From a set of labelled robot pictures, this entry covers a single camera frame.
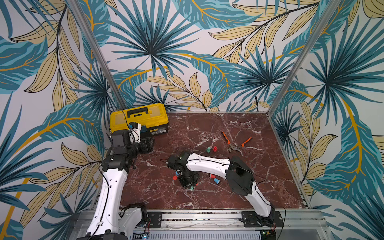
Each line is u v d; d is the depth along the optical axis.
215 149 0.98
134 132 0.63
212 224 0.73
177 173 0.87
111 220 0.39
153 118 0.94
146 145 0.65
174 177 0.85
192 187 0.82
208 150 0.97
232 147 1.00
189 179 0.73
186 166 0.61
